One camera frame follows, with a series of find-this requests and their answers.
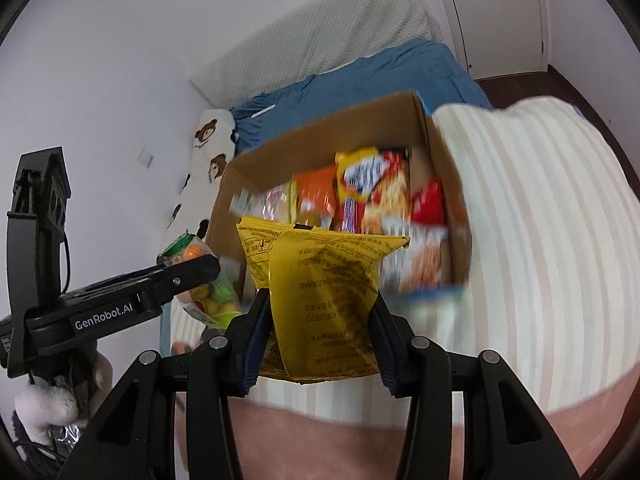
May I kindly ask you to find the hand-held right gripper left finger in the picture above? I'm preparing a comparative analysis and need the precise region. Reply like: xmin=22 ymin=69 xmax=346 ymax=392
xmin=57 ymin=290 xmax=273 ymax=480

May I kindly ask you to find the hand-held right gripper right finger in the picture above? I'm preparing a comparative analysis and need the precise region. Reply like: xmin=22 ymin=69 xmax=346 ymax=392
xmin=372 ymin=292 xmax=583 ymax=480

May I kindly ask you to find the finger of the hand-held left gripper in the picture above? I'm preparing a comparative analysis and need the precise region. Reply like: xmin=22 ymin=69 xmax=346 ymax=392
xmin=134 ymin=254 xmax=222 ymax=312

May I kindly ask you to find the clear colourful candy packet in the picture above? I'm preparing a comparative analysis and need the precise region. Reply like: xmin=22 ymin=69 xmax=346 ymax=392
xmin=159 ymin=232 xmax=243 ymax=331

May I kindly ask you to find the yellow snack packet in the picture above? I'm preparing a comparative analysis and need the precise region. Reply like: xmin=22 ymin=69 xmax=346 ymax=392
xmin=236 ymin=216 xmax=301 ymax=378
xmin=269 ymin=230 xmax=411 ymax=385

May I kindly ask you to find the cardboard box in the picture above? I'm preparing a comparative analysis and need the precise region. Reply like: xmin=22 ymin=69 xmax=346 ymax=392
xmin=205 ymin=91 xmax=473 ymax=301

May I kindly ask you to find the pink white snack packet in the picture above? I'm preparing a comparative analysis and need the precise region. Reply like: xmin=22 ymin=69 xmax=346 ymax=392
xmin=240 ymin=185 xmax=296 ymax=221

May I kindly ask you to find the white orange snack packet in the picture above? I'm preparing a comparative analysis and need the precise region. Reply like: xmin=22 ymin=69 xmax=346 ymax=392
xmin=387 ymin=222 xmax=451 ymax=293

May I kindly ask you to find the pink blanket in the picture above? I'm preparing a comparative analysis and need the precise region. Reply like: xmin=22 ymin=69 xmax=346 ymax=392
xmin=172 ymin=365 xmax=640 ymax=480

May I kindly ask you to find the bear print pillow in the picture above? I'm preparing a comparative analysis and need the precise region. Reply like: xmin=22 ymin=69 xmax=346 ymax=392
xmin=162 ymin=107 xmax=238 ymax=256

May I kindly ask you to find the small orange snack packet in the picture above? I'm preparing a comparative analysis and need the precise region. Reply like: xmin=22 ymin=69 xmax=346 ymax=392
xmin=294 ymin=166 xmax=340 ymax=228

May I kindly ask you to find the grey white plush toy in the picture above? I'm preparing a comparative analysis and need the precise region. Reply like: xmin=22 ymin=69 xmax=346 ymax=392
xmin=12 ymin=347 xmax=113 ymax=443

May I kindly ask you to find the yellow red printed snack bag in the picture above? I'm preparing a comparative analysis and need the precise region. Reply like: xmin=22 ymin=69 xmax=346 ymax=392
xmin=334 ymin=146 xmax=413 ymax=241

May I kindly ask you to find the white striped blanket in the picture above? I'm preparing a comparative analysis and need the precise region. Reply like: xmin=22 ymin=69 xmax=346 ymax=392
xmin=170 ymin=97 xmax=640 ymax=418

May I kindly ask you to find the white pillow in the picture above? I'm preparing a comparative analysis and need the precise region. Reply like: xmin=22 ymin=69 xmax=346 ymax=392
xmin=189 ymin=0 xmax=433 ymax=111

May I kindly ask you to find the blue bed sheet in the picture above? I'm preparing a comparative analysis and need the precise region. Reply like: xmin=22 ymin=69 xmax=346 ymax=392
xmin=230 ymin=37 xmax=493 ymax=156

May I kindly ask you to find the white door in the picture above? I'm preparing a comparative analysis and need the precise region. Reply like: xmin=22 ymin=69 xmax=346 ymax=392
xmin=435 ymin=0 xmax=551 ymax=73

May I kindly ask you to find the black cable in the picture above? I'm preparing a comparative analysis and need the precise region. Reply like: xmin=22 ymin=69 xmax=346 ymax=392
xmin=59 ymin=230 xmax=72 ymax=295

